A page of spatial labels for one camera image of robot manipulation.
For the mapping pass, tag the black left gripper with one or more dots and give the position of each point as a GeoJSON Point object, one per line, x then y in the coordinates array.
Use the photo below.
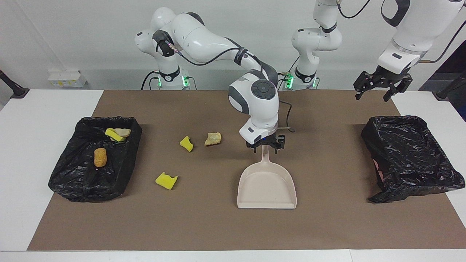
{"type": "Point", "coordinates": [387, 78]}

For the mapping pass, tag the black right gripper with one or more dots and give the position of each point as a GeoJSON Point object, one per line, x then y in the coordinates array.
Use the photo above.
{"type": "Point", "coordinates": [265, 140]}

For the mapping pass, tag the beige plastic dustpan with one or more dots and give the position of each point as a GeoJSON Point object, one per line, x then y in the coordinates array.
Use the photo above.
{"type": "Point", "coordinates": [265, 185]}

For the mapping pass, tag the pale tan foam chunk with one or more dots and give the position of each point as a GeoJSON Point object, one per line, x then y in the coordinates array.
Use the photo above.
{"type": "Point", "coordinates": [212, 139]}
{"type": "Point", "coordinates": [124, 132]}

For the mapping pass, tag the small yellow sponge wedge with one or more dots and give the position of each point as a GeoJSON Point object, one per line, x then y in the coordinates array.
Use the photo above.
{"type": "Point", "coordinates": [186, 144]}

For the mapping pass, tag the arched yellow sponge piece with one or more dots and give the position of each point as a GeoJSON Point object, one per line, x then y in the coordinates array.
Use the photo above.
{"type": "Point", "coordinates": [165, 181]}

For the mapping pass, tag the blocky yellow sponge piece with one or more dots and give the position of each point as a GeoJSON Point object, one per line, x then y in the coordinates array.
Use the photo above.
{"type": "Point", "coordinates": [113, 135]}

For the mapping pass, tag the brown oval bread loaf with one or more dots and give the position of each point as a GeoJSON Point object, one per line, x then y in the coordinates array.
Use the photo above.
{"type": "Point", "coordinates": [100, 157]}

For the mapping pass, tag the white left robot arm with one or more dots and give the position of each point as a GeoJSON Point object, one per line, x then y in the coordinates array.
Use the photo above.
{"type": "Point", "coordinates": [316, 40]}

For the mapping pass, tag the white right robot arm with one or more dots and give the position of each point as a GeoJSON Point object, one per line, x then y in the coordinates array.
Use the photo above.
{"type": "Point", "coordinates": [204, 36]}

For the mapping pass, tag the pink bin with black bag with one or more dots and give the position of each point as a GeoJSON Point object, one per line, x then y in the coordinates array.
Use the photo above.
{"type": "Point", "coordinates": [407, 156]}

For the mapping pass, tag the brown paper table mat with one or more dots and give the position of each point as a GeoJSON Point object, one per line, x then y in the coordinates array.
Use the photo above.
{"type": "Point", "coordinates": [218, 225]}

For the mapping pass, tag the white box on table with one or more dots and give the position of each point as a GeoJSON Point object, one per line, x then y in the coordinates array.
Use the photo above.
{"type": "Point", "coordinates": [67, 78]}

